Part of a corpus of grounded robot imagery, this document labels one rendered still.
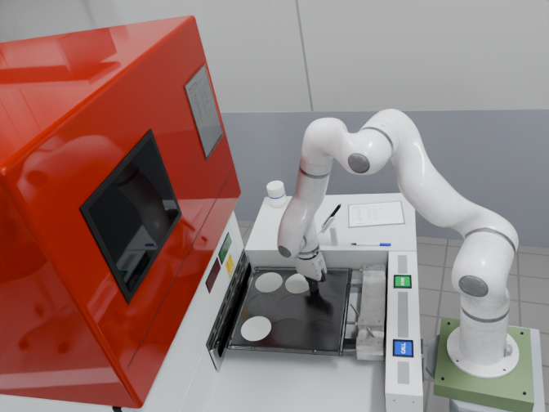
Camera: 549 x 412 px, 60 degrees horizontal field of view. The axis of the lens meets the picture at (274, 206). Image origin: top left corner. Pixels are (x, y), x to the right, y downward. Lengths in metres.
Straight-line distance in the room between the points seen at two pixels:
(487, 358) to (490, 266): 0.37
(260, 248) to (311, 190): 0.52
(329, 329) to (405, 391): 0.34
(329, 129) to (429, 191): 0.28
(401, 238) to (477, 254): 0.59
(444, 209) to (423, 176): 0.09
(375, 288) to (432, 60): 1.40
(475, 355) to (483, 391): 0.09
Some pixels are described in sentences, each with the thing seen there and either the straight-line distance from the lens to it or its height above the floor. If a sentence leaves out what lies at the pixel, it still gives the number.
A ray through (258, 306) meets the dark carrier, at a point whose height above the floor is 0.90.
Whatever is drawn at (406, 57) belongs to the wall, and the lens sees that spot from 2.69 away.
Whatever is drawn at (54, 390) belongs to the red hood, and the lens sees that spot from 1.20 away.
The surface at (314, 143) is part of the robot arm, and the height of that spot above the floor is 1.52.
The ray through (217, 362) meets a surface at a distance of 1.58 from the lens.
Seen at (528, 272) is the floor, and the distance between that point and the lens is 3.09.
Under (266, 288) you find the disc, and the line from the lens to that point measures 1.72.
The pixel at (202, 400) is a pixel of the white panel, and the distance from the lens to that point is 1.53.
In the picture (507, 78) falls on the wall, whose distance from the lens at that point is 2.71.
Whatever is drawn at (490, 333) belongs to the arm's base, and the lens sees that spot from 1.40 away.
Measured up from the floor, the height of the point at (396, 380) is 0.96.
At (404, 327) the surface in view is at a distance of 1.47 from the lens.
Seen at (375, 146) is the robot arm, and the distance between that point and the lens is 1.09.
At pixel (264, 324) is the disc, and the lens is 1.60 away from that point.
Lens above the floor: 2.08
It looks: 34 degrees down
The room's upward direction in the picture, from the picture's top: 12 degrees counter-clockwise
